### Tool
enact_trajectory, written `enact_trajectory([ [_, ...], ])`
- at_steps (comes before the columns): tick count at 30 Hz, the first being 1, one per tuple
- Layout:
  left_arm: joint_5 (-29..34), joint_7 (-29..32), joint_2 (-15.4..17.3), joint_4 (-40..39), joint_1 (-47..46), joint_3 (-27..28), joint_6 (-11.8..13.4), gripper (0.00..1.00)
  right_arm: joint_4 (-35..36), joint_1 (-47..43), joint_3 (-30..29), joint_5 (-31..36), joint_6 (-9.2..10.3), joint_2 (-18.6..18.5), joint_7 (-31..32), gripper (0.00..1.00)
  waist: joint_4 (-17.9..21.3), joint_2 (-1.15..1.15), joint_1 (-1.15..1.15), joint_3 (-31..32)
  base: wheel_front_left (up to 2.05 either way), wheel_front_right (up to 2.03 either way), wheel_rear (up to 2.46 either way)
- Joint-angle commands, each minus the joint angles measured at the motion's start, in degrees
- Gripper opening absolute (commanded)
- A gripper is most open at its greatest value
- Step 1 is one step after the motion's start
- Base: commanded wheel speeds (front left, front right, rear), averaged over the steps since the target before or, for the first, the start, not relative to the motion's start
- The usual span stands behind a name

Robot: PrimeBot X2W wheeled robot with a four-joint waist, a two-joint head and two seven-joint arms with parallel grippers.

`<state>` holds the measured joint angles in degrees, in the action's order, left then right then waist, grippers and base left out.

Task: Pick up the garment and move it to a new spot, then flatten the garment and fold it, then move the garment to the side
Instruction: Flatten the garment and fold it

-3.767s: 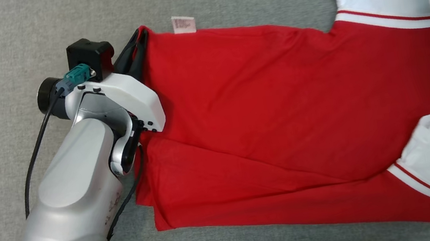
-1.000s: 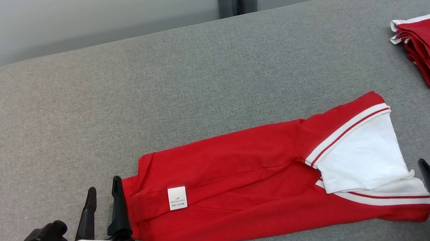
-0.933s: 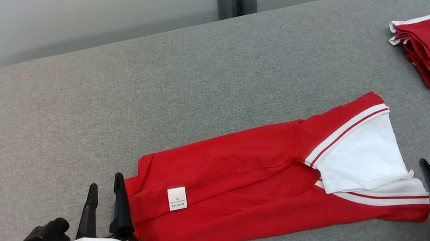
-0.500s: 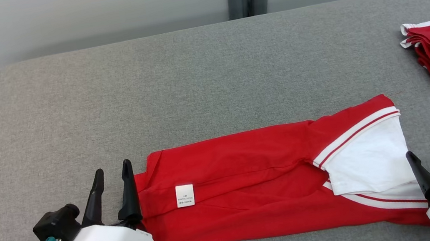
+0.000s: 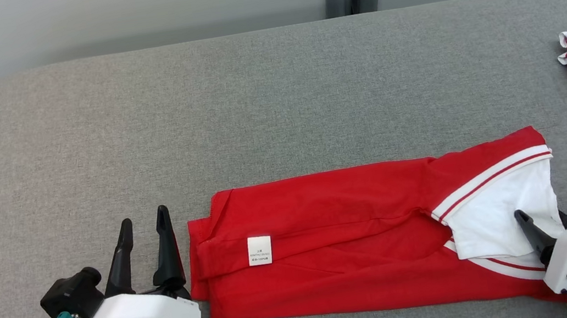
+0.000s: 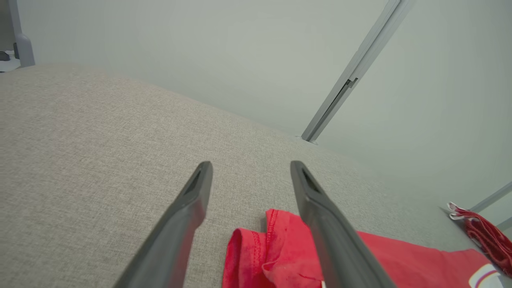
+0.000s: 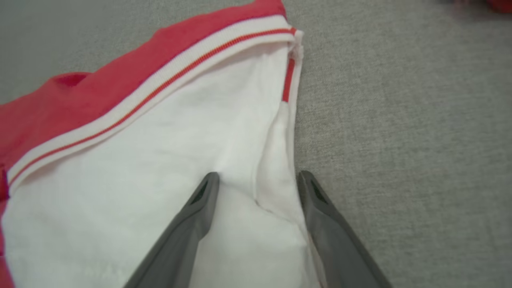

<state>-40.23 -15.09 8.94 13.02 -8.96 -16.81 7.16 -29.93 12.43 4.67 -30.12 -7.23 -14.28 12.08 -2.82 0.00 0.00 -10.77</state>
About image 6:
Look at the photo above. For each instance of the grey partition post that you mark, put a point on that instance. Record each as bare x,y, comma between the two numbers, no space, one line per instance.
492,196
360,66
24,50

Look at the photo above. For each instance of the red garment with white stripes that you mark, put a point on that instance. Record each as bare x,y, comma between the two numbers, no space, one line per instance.
420,268

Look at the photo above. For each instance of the grey fabric sofa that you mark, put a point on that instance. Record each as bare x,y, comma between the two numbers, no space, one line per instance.
100,160

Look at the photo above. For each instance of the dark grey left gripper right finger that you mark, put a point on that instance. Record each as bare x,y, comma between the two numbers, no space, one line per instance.
336,248

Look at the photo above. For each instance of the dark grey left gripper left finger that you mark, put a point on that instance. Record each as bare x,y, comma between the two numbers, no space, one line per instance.
176,240

